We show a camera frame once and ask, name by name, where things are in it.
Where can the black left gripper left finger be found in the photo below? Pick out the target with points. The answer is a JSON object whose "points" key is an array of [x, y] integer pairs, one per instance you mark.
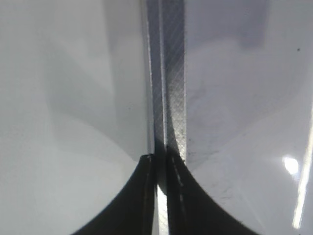
{"points": [[131, 212]]}

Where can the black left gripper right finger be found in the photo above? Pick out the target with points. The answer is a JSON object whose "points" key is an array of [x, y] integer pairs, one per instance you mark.
{"points": [[190, 210]]}

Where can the white whiteboard with grey frame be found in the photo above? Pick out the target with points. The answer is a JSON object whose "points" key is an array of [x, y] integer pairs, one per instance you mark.
{"points": [[231, 85]]}

